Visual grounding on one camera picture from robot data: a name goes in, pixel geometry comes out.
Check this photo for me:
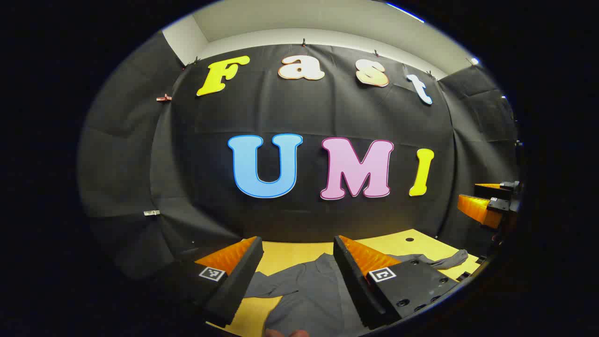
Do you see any grey button shirt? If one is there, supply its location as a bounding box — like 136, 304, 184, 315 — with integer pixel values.
243, 249, 469, 337

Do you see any black backdrop cloth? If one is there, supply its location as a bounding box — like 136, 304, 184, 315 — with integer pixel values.
77, 30, 520, 281

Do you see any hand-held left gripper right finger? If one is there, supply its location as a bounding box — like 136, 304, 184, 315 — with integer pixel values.
333, 235, 461, 330

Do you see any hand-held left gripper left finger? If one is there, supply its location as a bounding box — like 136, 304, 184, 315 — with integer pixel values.
161, 235, 265, 328

